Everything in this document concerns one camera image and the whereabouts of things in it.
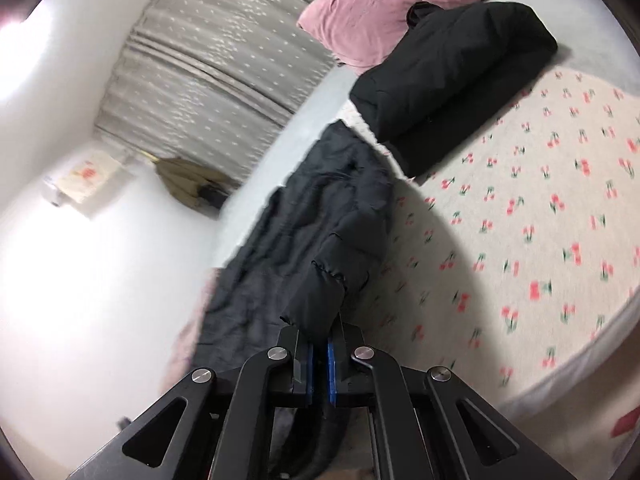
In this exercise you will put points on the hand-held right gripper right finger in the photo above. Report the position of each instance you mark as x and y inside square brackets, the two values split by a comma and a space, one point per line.
[331, 372]

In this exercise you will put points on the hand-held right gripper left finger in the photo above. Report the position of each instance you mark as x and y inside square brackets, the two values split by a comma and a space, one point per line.
[308, 370]

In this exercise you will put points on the black puffer jacket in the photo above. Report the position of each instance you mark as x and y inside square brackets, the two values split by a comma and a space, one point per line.
[320, 230]

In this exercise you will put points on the cherry print blanket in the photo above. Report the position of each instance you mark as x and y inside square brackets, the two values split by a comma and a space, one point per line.
[505, 220]

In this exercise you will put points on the white box with red print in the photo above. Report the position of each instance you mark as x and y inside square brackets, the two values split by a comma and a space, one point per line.
[85, 180]

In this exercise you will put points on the folded black garment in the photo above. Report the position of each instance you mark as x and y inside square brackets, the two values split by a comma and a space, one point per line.
[450, 85]

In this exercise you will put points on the grey dotted curtain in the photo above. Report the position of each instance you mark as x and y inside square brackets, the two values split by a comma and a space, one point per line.
[220, 60]

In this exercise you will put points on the pink velvet pillow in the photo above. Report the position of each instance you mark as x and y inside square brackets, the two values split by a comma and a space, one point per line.
[385, 7]

